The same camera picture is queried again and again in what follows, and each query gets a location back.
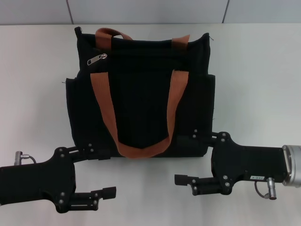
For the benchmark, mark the silver zipper pull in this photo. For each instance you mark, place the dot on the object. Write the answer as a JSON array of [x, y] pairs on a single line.
[[94, 61]]

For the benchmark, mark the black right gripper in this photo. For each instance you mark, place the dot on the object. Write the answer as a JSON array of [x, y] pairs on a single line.
[[247, 164]]

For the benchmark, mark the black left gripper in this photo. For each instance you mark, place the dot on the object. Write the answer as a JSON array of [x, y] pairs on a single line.
[[35, 181]]

